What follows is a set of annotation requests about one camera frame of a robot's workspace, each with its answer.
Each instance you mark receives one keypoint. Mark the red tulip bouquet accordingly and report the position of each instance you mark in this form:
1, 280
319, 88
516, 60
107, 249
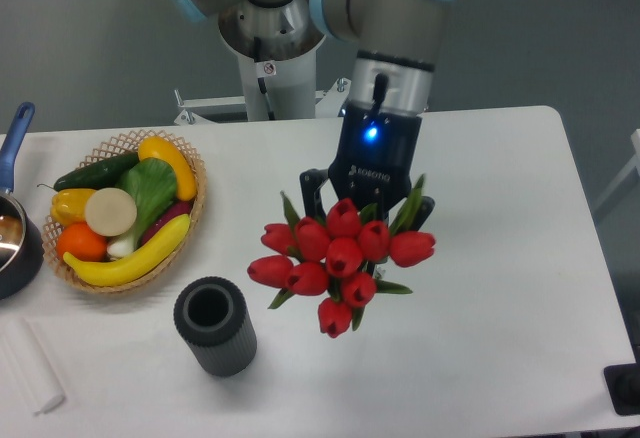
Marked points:
337, 258

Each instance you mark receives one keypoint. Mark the orange fruit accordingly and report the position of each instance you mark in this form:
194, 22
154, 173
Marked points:
82, 242

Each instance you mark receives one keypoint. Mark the purple eggplant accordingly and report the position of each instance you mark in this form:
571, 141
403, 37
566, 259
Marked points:
176, 209

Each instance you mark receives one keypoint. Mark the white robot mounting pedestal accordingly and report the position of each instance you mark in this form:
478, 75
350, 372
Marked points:
271, 90

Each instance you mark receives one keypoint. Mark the white folded cloth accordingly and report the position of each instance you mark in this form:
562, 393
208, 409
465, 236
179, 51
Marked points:
31, 367

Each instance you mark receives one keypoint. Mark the short yellow squash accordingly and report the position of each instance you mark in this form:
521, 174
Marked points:
160, 148

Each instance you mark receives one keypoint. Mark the green cucumber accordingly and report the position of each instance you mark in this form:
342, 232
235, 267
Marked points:
101, 174

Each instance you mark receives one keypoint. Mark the dark grey ribbed vase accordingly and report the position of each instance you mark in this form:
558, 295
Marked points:
212, 317

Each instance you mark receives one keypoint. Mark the white furniture frame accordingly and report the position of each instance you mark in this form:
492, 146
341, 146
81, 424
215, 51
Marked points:
622, 183

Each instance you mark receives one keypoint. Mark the beige round disc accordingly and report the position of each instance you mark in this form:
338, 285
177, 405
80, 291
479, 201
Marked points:
110, 212

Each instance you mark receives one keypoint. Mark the long yellow squash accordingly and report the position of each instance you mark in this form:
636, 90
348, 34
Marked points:
137, 264

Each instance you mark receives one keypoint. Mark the yellow bell pepper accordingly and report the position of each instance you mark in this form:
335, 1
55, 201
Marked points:
68, 206

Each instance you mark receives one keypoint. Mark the blue handled saucepan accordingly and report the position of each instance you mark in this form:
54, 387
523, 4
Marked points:
21, 243

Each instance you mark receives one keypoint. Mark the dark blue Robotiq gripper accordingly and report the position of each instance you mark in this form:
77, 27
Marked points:
372, 165

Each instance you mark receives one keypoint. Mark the green bok choy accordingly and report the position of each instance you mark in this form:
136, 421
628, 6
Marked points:
152, 184

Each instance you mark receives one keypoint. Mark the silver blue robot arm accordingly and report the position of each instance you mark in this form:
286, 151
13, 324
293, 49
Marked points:
275, 43

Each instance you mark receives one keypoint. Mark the black device at corner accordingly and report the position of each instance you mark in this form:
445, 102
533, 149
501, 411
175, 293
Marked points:
623, 386

